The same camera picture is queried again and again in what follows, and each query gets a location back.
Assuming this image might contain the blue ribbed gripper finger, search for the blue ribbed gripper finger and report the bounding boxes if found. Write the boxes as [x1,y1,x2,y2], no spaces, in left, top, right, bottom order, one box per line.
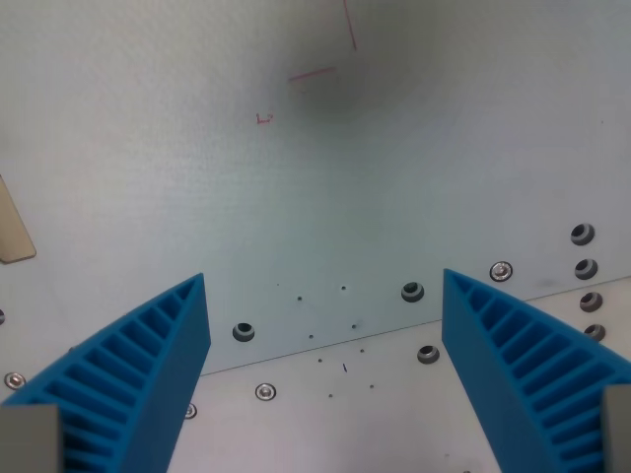
[0,272,212,473]
[441,268,631,473]

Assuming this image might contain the beige flat plate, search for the beige flat plate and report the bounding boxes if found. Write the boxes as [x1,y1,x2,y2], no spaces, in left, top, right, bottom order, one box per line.
[0,173,37,264]

